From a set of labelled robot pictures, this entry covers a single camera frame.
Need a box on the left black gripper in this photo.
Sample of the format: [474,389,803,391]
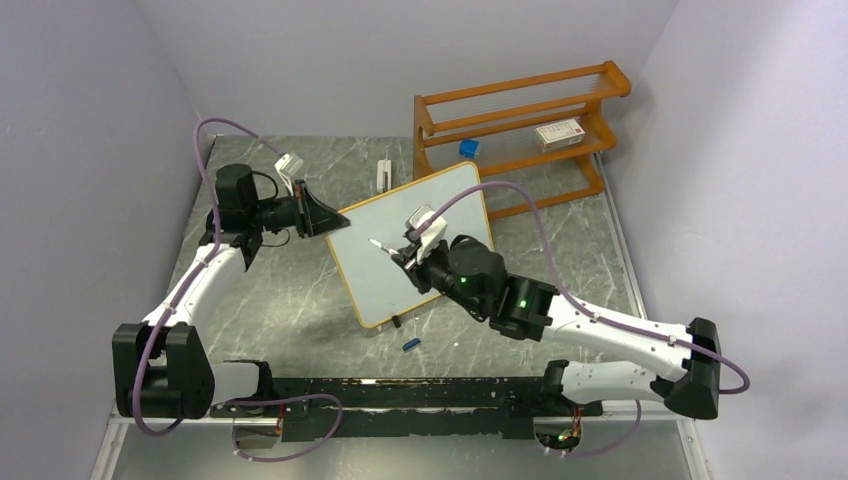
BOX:
[248,180,349,239]

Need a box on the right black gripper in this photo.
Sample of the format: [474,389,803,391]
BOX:
[393,238,487,318]

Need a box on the blue whiteboard marker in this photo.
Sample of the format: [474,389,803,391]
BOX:
[369,238,398,256]

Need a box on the yellow framed whiteboard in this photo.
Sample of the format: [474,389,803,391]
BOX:
[328,161,481,328]

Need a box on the blue marker cap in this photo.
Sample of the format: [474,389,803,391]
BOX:
[402,338,421,352]

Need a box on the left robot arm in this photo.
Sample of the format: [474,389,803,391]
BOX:
[112,164,351,420]

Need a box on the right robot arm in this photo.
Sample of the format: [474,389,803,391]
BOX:
[388,235,720,420]

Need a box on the white whiteboard stand piece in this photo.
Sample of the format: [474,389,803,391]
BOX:
[376,159,392,194]

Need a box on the small blue box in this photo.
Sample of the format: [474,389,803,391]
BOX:
[458,139,481,159]

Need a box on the orange wooden shelf rack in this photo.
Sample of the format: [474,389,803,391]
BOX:
[412,60,632,208]

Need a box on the white red carton box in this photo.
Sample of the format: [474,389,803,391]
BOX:
[534,118,586,152]

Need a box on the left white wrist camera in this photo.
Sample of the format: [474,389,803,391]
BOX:
[274,152,304,196]

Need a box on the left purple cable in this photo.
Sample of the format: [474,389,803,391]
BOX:
[130,118,286,439]

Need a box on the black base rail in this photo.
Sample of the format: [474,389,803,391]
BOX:
[210,377,576,442]

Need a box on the aluminium frame profile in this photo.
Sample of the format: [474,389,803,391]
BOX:
[92,377,710,479]

